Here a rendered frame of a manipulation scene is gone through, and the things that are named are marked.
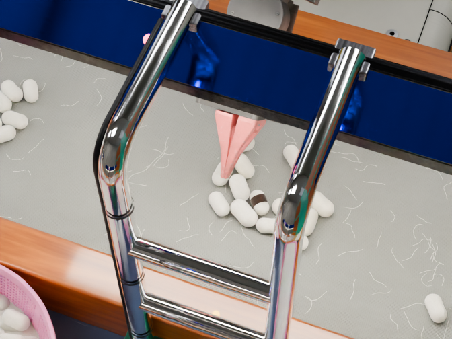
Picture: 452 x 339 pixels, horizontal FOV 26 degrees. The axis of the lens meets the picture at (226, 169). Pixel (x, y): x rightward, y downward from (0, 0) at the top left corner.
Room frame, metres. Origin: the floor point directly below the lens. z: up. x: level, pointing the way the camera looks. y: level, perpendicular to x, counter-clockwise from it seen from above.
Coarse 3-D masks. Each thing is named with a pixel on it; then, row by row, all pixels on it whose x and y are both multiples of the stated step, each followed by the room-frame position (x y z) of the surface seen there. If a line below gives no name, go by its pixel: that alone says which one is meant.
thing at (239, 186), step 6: (234, 174) 0.61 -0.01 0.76; (240, 174) 0.61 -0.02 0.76; (234, 180) 0.60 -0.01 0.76; (240, 180) 0.60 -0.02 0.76; (234, 186) 0.60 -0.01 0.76; (240, 186) 0.59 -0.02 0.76; (246, 186) 0.60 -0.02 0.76; (234, 192) 0.59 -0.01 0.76; (240, 192) 0.59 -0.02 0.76; (246, 192) 0.59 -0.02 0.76; (240, 198) 0.58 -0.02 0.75; (246, 198) 0.58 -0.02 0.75
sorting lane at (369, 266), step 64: (0, 64) 0.79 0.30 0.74; (64, 64) 0.79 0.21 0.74; (64, 128) 0.69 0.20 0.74; (192, 128) 0.69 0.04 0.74; (0, 192) 0.60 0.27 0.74; (64, 192) 0.60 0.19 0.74; (192, 192) 0.60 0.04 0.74; (384, 192) 0.60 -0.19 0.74; (448, 192) 0.60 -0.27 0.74; (256, 256) 0.51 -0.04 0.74; (320, 256) 0.51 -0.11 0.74; (384, 256) 0.51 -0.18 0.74; (448, 256) 0.51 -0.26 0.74; (320, 320) 0.43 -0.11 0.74; (384, 320) 0.43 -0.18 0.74; (448, 320) 0.43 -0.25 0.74
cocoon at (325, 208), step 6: (318, 192) 0.59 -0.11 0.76; (318, 198) 0.58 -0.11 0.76; (324, 198) 0.58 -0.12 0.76; (312, 204) 0.57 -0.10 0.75; (318, 204) 0.57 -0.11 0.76; (324, 204) 0.57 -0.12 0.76; (330, 204) 0.57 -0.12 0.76; (318, 210) 0.57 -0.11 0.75; (324, 210) 0.56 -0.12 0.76; (330, 210) 0.56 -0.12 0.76; (324, 216) 0.56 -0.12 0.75
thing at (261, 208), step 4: (252, 192) 0.59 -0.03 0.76; (256, 192) 0.59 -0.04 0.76; (260, 192) 0.59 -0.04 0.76; (252, 196) 0.58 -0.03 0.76; (256, 204) 0.57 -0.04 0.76; (260, 204) 0.57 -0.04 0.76; (264, 204) 0.57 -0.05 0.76; (268, 204) 0.57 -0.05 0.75; (256, 208) 0.57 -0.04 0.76; (260, 208) 0.57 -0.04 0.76; (264, 208) 0.57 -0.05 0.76; (268, 208) 0.57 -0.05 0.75; (256, 212) 0.57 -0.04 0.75; (260, 212) 0.56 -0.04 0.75; (264, 212) 0.56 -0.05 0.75
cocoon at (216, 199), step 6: (216, 192) 0.59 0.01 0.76; (210, 198) 0.58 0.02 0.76; (216, 198) 0.58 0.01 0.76; (222, 198) 0.58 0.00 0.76; (216, 204) 0.57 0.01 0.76; (222, 204) 0.57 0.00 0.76; (228, 204) 0.57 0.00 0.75; (216, 210) 0.57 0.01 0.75; (222, 210) 0.56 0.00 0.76; (228, 210) 0.57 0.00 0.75; (222, 216) 0.56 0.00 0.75
